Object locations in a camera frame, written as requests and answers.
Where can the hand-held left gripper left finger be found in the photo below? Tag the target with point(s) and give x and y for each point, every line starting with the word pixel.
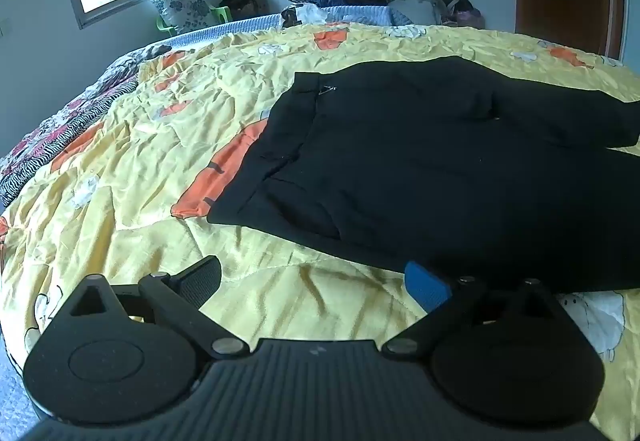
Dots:
pixel 199 277

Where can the blue knit bedspread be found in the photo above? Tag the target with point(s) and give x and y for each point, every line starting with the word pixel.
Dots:
pixel 240 25

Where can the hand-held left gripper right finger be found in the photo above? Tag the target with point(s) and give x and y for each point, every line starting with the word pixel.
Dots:
pixel 426 286

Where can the zebra and floral quilt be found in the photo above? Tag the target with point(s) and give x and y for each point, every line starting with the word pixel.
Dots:
pixel 75 116

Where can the dark bag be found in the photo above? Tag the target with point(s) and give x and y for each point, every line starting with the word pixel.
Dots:
pixel 245 2

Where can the black pants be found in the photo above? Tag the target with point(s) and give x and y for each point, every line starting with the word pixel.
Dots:
pixel 410 161

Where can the floral pillow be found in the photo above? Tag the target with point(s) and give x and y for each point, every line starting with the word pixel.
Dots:
pixel 184 6

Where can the green plastic chair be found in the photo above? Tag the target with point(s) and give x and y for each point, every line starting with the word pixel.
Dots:
pixel 222 12

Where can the yellow printed blanket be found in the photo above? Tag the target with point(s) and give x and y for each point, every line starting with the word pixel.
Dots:
pixel 150 151

